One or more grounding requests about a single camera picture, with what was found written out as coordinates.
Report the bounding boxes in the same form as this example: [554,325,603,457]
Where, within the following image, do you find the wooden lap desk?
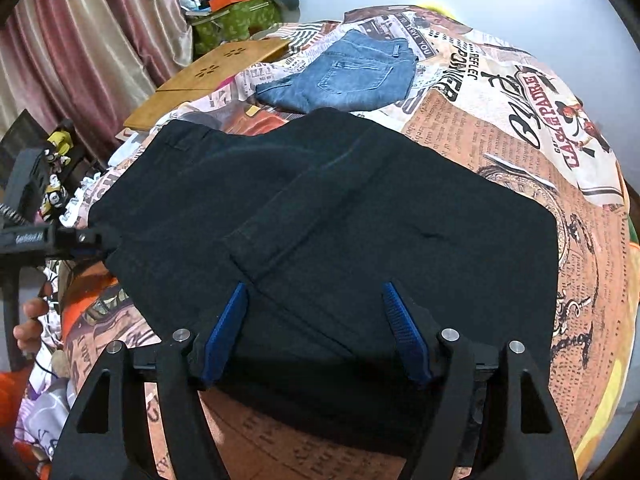
[122,38,290,131]

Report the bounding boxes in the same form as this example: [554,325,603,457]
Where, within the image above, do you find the pink striped curtain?
[1,0,192,160]

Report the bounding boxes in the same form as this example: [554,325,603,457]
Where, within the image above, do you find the yellow pillow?
[419,3,454,18]

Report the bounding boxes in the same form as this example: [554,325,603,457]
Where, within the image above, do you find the black pants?
[89,108,558,456]

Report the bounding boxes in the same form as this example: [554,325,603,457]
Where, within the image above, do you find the folded blue jeans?
[255,29,418,114]

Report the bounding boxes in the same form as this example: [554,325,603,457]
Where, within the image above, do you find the person's left hand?
[13,298,49,354]

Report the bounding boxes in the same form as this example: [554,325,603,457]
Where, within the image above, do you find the green patterned storage box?
[186,0,282,58]

